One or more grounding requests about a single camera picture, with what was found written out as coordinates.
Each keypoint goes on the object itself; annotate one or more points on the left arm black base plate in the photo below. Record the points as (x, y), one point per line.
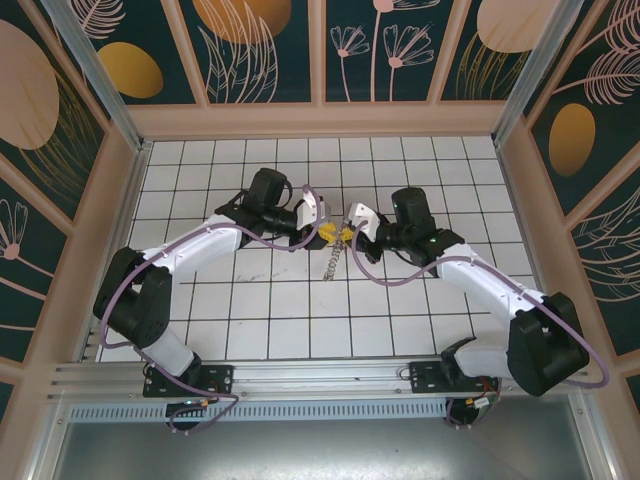
(220, 380)

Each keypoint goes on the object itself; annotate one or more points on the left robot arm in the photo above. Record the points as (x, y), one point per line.
(200, 240)

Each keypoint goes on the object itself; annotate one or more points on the left aluminium frame post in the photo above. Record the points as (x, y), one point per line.
(100, 75)

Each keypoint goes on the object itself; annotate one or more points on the metal key plate with rings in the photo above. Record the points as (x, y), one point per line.
(333, 261)

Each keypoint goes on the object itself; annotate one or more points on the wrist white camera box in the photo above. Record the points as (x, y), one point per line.
(311, 212)
(362, 215)

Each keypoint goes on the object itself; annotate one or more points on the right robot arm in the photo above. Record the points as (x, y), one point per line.
(480, 280)

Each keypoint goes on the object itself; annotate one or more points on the aluminium frame post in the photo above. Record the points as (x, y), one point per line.
(100, 75)
(540, 75)

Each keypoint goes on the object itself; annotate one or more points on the right aluminium frame post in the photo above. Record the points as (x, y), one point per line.
(540, 75)

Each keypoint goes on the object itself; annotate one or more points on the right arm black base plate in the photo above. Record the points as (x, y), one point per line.
(425, 377)

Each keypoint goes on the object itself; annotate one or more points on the grey metal sheet panel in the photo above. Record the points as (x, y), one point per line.
(320, 450)

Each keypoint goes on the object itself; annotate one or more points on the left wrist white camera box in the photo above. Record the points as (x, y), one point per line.
(311, 212)

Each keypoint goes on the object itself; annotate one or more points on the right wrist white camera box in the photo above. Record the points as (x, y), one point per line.
(362, 215)

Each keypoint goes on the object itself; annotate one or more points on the aluminium slotted mounting rail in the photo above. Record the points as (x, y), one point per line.
(320, 377)

